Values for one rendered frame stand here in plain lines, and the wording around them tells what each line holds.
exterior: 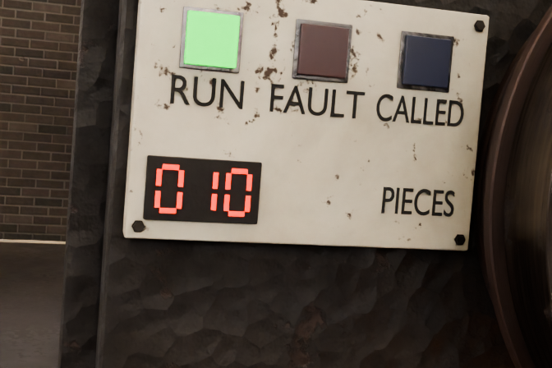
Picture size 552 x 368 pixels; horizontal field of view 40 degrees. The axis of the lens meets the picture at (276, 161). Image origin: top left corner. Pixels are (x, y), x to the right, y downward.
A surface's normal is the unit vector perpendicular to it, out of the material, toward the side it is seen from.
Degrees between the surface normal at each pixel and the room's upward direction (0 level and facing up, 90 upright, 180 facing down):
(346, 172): 90
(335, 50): 90
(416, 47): 90
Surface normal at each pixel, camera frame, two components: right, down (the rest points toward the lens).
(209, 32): 0.24, 0.07
